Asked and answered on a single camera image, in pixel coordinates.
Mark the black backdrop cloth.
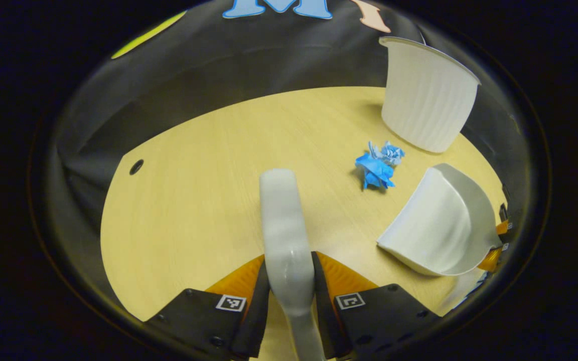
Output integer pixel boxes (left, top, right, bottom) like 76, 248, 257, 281
53, 0, 525, 311

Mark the white ribbed garbage bin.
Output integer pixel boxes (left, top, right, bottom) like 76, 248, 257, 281
378, 36, 481, 153

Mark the white plastic dustpan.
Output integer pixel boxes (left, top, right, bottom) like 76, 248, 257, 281
377, 163, 504, 277

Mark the pale blue paper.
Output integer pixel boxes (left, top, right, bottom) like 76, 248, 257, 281
368, 141, 406, 167

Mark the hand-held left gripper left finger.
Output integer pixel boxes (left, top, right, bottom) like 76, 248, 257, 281
143, 255, 271, 360

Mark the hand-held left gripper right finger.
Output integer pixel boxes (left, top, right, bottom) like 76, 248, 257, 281
311, 252, 443, 360

